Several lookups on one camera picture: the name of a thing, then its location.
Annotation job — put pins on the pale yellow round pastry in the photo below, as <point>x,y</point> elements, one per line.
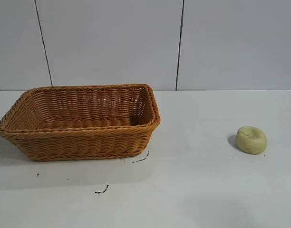
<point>251,140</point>

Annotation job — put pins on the brown woven wicker basket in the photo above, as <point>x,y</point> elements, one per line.
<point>88,140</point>

